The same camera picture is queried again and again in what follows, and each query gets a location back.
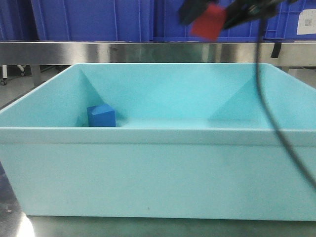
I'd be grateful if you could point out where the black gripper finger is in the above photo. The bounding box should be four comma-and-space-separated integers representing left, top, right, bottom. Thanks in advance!
178, 0, 218, 25
223, 0, 283, 30

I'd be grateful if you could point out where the red foam cube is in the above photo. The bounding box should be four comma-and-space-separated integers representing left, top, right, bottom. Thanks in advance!
190, 3, 227, 41

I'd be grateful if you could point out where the blue foam cube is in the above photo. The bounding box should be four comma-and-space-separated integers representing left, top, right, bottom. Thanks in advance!
87, 104, 116, 127

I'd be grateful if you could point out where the blue crate centre right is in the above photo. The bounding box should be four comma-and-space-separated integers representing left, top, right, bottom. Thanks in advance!
153, 0, 259, 42

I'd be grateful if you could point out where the blue crate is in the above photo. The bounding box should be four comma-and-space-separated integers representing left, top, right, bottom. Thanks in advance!
153, 0, 259, 42
31, 0, 154, 42
0, 0, 39, 41
264, 0, 316, 40

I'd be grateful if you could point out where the blue crate far right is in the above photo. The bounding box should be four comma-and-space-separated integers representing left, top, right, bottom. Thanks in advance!
264, 0, 316, 40

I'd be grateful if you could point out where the black tape strip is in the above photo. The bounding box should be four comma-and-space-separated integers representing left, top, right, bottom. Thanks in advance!
271, 42, 282, 59

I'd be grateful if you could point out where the white barcode label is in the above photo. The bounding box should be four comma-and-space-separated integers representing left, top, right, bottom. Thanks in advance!
297, 9, 316, 35

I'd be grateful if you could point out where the light blue plastic tub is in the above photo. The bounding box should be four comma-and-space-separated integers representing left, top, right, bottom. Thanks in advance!
0, 63, 316, 221

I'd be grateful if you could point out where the blue crate centre left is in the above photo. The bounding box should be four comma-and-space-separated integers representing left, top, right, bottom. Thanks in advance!
31, 0, 154, 42

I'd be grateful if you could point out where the blue crate far left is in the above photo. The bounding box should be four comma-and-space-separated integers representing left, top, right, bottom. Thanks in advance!
0, 0, 39, 41

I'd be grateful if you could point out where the black cable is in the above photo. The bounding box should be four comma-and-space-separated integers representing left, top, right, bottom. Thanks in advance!
254, 17, 316, 192

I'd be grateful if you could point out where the stainless steel shelf rail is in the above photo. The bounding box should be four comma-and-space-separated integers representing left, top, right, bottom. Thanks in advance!
0, 41, 316, 67

